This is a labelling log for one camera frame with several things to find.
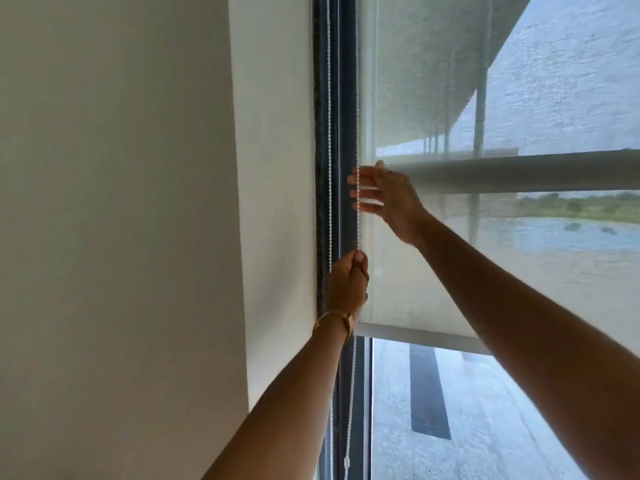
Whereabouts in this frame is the person's left hand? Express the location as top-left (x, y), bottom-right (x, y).
top-left (326, 250), bottom-right (370, 321)

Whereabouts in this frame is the white bead chain cord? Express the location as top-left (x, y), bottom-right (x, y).
top-left (325, 0), bottom-right (362, 480)

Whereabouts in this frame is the dark window frame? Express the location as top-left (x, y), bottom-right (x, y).
top-left (312, 0), bottom-right (373, 480)

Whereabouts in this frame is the white blind bottom rail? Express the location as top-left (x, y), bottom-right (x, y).
top-left (356, 322), bottom-right (492, 356)

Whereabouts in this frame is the translucent white roller blind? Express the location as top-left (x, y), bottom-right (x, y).
top-left (356, 0), bottom-right (640, 356)

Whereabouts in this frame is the person's right hand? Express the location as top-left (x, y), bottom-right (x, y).
top-left (347, 160), bottom-right (429, 246)

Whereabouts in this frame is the gold bracelet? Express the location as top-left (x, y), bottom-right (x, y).
top-left (313, 309), bottom-right (357, 341)

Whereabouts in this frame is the person's right forearm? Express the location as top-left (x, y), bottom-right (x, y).
top-left (410, 211), bottom-right (640, 480)

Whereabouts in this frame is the person's left forearm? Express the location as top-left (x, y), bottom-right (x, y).
top-left (201, 315), bottom-right (351, 480)

